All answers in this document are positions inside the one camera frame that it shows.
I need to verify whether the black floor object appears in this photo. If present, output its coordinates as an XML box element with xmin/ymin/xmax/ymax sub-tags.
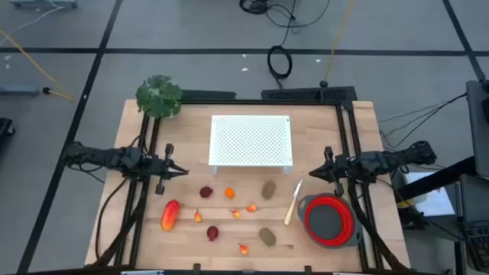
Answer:
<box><xmin>0</xmin><ymin>117</ymin><xmax>16</xmax><ymax>139</ymax></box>

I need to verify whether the white box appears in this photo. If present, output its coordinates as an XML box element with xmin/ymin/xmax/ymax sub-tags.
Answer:
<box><xmin>403</xmin><ymin>171</ymin><xmax>456</xmax><ymax>218</ymax></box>

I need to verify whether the red collapsible bowl grey rim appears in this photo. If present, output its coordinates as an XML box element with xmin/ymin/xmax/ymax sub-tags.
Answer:
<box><xmin>296</xmin><ymin>192</ymin><xmax>363</xmax><ymax>250</ymax></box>

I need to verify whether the white floor cable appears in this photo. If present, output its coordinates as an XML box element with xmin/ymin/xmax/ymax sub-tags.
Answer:
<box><xmin>0</xmin><ymin>0</ymin><xmax>66</xmax><ymax>37</ymax></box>

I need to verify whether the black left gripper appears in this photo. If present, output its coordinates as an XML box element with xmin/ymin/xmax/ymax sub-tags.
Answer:
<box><xmin>151</xmin><ymin>143</ymin><xmax>190</xmax><ymax>196</ymax></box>

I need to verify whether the black flat mount plate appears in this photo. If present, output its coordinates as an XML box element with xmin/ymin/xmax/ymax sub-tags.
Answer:
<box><xmin>180</xmin><ymin>89</ymin><xmax>237</xmax><ymax>101</ymax></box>

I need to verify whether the green potted plant white pot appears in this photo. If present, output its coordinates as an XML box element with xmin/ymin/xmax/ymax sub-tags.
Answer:
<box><xmin>134</xmin><ymin>74</ymin><xmax>183</xmax><ymax>118</ymax></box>

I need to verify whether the tangled black floor cable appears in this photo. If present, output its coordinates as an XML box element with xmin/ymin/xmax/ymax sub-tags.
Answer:
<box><xmin>239</xmin><ymin>0</ymin><xmax>332</xmax><ymax>46</ymax></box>

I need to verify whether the black perforated mount plate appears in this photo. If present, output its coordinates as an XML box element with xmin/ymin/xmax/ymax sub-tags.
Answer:
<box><xmin>261</xmin><ymin>86</ymin><xmax>358</xmax><ymax>105</ymax></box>

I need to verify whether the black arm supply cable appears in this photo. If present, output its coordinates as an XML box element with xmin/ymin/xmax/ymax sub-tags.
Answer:
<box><xmin>94</xmin><ymin>177</ymin><xmax>129</xmax><ymax>264</ymax></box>

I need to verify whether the knife with cream handle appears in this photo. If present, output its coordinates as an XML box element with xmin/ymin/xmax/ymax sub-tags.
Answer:
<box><xmin>283</xmin><ymin>176</ymin><xmax>305</xmax><ymax>226</ymax></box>

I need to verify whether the thin black cable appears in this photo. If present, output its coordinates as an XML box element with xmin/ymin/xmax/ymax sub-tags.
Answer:
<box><xmin>377</xmin><ymin>92</ymin><xmax>469</xmax><ymax>150</ymax></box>

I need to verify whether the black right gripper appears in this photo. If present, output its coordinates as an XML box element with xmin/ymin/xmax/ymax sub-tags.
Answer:
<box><xmin>308</xmin><ymin>146</ymin><xmax>359</xmax><ymax>198</ymax></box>

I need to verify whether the grey desk panel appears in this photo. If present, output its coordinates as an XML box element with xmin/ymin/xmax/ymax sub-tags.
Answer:
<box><xmin>458</xmin><ymin>173</ymin><xmax>489</xmax><ymax>225</ymax></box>

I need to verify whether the yellow cable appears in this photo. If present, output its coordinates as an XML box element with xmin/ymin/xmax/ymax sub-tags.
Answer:
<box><xmin>0</xmin><ymin>28</ymin><xmax>74</xmax><ymax>102</ymax></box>
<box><xmin>323</xmin><ymin>0</ymin><xmax>355</xmax><ymax>83</ymax></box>

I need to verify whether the red yellow toy mango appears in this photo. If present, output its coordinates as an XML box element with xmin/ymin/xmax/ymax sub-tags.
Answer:
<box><xmin>160</xmin><ymin>199</ymin><xmax>181</xmax><ymax>232</ymax></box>

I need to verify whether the white perforated metal shelf riser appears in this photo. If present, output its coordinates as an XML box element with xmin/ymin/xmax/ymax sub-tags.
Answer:
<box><xmin>208</xmin><ymin>114</ymin><xmax>294</xmax><ymax>176</ymax></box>

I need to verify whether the black desk beam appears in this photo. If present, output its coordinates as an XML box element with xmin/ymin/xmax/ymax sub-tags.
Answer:
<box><xmin>397</xmin><ymin>155</ymin><xmax>478</xmax><ymax>202</ymax></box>

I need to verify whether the grey cabinet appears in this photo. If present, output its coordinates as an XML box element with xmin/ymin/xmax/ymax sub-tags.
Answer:
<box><xmin>465</xmin><ymin>79</ymin><xmax>489</xmax><ymax>179</ymax></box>

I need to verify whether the coiled black floor cable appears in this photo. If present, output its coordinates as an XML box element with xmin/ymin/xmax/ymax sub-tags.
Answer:
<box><xmin>266</xmin><ymin>44</ymin><xmax>294</xmax><ymax>89</ymax></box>

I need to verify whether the brown green toy kiwi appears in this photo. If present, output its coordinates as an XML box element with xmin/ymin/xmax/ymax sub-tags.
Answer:
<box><xmin>261</xmin><ymin>180</ymin><xmax>277</xmax><ymax>201</ymax></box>
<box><xmin>258</xmin><ymin>227</ymin><xmax>277</xmax><ymax>248</ymax></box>

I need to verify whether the black wire basket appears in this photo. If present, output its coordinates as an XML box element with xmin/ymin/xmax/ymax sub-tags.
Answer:
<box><xmin>458</xmin><ymin>219</ymin><xmax>489</xmax><ymax>273</ymax></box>

